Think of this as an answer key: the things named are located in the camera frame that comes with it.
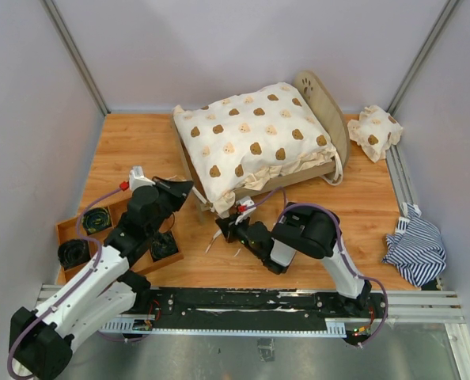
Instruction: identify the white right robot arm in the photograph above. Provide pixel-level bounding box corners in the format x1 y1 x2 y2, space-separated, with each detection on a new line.
215 202 372 317

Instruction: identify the blue striped cloth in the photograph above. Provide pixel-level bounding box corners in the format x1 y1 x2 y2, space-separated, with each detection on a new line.
381 203 446 287

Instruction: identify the small bear print pillow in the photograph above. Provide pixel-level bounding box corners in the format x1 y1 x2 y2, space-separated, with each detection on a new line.
347 105 404 162

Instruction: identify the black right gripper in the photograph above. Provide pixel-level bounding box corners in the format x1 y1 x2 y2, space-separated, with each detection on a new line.
216 212 264 259

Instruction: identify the coiled black cable in tray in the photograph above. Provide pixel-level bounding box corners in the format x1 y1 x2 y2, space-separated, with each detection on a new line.
81 207 116 234

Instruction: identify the left aluminium frame post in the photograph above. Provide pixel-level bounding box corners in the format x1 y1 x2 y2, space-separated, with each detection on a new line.
40 0 111 116

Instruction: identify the large bear print cushion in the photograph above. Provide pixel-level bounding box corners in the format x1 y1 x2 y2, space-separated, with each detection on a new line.
172 82 343 216

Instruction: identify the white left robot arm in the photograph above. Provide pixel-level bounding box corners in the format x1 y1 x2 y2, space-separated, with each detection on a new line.
6 175 194 379

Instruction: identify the wooden divided tray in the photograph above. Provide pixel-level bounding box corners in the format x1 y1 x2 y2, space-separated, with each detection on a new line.
55 197 185 286

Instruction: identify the wooden pet bed frame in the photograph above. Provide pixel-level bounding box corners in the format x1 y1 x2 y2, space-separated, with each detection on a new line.
171 70 350 213

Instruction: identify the aluminium frame post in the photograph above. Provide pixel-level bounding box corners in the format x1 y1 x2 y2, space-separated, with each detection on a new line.
40 0 111 116
387 0 464 116

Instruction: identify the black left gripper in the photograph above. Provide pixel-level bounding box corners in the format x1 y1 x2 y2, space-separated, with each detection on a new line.
147 176 194 237

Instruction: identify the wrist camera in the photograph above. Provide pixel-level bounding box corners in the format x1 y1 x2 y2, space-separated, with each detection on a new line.
119 165 155 192
236 196 256 224

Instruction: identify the black item in tray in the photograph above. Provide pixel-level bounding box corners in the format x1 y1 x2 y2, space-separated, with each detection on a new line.
150 231 179 262

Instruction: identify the white slotted cable duct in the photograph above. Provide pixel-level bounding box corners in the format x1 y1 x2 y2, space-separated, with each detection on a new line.
99 317 347 338

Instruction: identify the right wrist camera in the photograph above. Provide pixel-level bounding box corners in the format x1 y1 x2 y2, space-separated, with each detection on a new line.
236 196 256 224

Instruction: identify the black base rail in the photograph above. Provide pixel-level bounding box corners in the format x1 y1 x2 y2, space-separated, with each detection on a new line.
104 285 390 332

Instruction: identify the aluminium side rail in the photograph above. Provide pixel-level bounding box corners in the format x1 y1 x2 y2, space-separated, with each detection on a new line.
385 146 418 204

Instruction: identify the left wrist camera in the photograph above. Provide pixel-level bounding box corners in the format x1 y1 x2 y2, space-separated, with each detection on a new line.
119 165 155 192

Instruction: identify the right aluminium frame post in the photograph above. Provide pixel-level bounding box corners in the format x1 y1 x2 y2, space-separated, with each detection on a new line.
387 0 464 116

